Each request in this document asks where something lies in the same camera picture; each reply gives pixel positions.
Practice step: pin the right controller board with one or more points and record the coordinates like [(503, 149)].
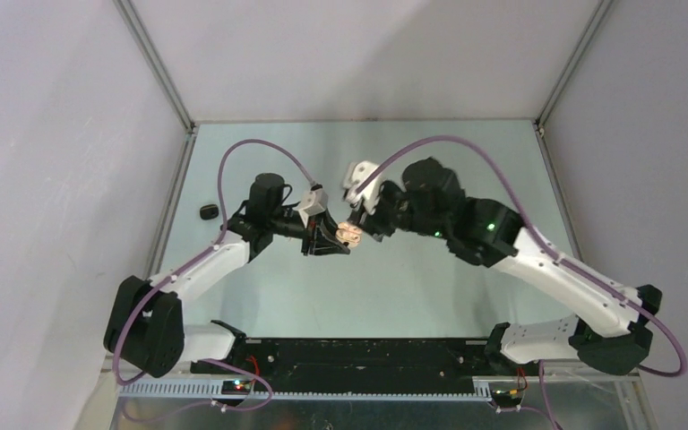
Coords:
[(510, 399)]

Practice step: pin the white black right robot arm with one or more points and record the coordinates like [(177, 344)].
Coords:
[(605, 329)]

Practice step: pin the left controller board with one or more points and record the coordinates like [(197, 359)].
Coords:
[(236, 387)]

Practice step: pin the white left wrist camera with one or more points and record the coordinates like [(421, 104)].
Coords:
[(313, 202)]

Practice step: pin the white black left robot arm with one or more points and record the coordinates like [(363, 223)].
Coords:
[(146, 327)]

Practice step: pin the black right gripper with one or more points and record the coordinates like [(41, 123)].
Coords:
[(374, 224)]

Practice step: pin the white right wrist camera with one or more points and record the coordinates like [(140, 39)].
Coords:
[(362, 186)]

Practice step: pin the aluminium frame post right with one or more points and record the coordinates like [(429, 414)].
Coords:
[(574, 60)]

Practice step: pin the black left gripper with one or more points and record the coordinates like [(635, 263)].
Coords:
[(316, 241)]

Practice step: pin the controller board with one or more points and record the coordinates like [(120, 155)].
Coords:
[(236, 387), (510, 399)]

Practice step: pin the aluminium frame post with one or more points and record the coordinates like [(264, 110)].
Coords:
[(574, 60), (142, 38)]

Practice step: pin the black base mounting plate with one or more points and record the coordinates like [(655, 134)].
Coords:
[(439, 366)]

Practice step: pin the black earbud charging case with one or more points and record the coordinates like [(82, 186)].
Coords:
[(209, 211)]

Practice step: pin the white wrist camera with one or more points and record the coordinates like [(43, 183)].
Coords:
[(313, 202), (362, 186)]

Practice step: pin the white earbud charging case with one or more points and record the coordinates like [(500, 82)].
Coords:
[(349, 234)]

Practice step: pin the aluminium frame post left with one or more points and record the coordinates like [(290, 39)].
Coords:
[(142, 38)]

